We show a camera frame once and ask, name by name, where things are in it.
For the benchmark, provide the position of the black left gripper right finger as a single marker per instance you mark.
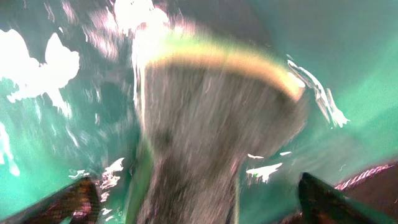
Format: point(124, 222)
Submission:
point(321, 203)

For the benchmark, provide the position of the black water tray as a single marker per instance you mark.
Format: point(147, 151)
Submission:
point(69, 88)

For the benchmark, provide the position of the green yellow sponge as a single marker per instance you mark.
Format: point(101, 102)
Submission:
point(202, 109)

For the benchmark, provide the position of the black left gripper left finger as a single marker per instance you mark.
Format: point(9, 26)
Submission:
point(78, 201)

